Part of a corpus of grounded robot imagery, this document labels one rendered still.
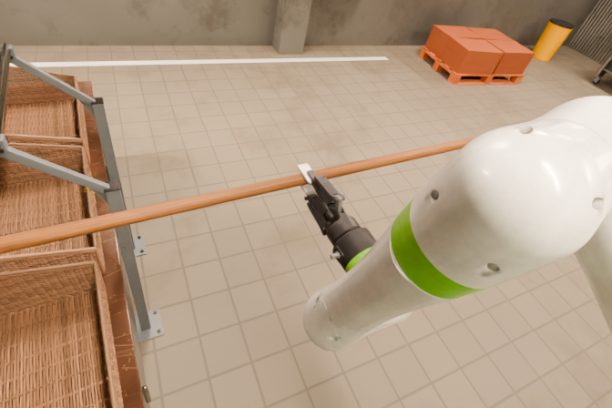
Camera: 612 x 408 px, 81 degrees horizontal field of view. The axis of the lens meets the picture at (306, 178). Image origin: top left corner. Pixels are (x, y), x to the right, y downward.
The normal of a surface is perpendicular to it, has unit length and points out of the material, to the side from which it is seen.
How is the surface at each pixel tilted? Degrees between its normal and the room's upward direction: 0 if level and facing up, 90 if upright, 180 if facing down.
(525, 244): 89
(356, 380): 0
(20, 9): 90
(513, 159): 39
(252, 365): 0
